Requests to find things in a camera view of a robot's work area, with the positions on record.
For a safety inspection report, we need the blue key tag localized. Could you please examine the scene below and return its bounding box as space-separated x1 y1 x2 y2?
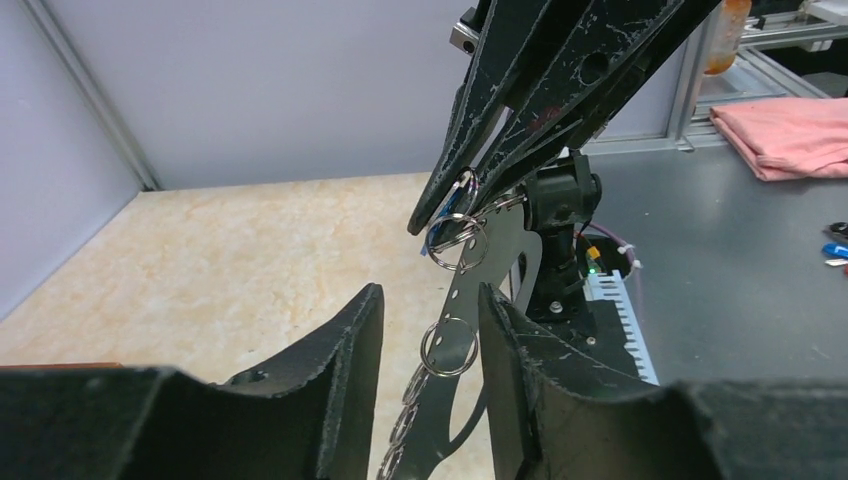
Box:
821 242 848 260
420 181 479 257

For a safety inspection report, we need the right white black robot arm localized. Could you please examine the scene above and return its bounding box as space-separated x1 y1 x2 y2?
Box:
407 0 716 303

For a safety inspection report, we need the orange compartment tray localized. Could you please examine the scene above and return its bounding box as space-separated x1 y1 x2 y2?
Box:
1 362 123 371

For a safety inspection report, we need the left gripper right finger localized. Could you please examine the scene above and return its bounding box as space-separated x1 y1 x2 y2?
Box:
478 284 847 479

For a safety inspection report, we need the pink folded cloth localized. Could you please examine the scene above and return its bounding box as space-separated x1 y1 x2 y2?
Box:
709 97 847 182

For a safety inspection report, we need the white slotted cable duct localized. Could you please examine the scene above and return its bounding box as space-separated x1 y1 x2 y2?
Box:
584 270 660 386

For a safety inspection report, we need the blue key tag on desk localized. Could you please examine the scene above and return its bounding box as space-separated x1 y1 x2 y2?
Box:
821 242 848 260

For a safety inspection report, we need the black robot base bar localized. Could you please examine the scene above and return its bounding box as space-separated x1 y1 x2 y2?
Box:
511 301 655 398

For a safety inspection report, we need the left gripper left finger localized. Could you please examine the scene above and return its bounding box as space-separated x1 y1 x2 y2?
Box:
1 283 384 479

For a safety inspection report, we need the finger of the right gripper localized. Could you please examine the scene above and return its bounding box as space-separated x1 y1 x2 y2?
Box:
407 1 590 235
463 1 717 211

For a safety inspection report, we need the orange bottle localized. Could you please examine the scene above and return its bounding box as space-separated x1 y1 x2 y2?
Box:
704 0 752 75

